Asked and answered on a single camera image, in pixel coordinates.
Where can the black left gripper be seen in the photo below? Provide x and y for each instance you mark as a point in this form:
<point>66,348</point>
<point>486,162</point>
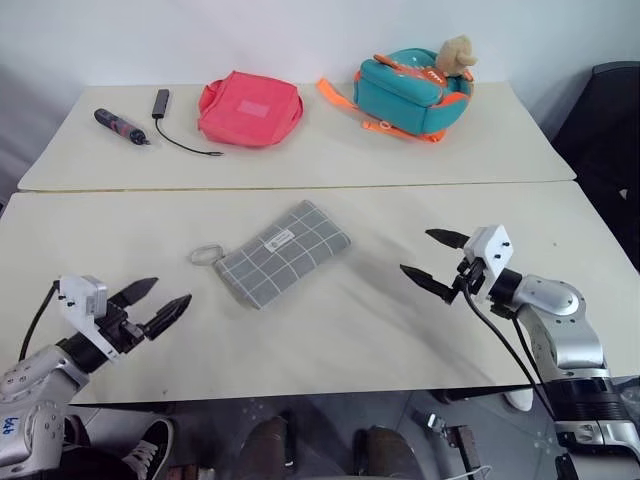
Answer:
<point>120,327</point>

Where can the black chair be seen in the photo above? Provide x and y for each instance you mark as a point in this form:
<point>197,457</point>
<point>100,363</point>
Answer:
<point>600,140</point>

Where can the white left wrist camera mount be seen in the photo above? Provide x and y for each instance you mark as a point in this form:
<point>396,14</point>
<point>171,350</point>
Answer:
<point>80,300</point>

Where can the black narrow bar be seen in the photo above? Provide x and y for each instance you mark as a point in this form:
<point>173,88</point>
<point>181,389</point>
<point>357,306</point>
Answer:
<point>287,440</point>

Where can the dark electric screwdriver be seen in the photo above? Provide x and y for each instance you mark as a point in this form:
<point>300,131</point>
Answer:
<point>120,125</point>

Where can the beige plush toy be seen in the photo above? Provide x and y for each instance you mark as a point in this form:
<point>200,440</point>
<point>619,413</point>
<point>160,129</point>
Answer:
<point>456,55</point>

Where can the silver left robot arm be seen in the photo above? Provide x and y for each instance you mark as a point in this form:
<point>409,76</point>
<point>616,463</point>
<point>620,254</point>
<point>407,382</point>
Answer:
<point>35,380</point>

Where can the brown rounded shape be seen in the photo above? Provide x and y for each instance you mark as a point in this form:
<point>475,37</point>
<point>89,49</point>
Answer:
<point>390,455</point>
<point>265,450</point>

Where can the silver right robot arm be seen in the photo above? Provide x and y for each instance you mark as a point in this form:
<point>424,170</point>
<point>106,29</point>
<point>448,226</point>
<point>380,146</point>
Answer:
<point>570,330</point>

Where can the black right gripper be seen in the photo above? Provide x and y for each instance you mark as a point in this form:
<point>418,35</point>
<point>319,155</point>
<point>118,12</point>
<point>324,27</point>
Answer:
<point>474,280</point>

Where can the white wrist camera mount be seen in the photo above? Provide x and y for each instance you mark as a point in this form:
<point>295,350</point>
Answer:
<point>492,250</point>
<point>80,300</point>

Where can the metal bracket with dark block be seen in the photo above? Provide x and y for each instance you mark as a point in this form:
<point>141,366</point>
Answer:
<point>460,440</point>

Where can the dark trousers of person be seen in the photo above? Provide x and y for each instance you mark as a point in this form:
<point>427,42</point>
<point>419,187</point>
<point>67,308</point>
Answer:
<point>90,460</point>

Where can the white shoe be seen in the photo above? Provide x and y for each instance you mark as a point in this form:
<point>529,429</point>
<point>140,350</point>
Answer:
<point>520,399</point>

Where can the teal and orange backpack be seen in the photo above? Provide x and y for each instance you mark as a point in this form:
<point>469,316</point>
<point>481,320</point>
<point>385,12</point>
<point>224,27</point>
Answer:
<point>400,95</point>

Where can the black sneaker with white laces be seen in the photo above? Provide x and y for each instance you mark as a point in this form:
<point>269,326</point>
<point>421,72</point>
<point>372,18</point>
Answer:
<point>150,450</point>

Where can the pink fabric bag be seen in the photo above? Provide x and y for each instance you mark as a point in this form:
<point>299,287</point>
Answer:
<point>250,110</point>

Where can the grey checked fabric pouch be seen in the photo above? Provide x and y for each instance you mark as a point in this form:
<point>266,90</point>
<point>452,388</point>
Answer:
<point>280,255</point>

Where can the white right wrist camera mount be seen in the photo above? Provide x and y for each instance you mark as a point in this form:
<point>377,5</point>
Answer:
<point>492,250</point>

